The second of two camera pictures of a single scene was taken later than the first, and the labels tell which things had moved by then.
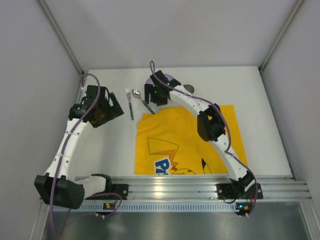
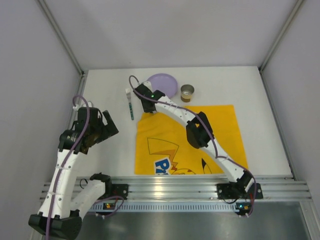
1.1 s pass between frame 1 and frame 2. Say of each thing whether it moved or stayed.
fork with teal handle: stayed
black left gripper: moved
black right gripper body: moved
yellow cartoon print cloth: stayed
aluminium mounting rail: stayed
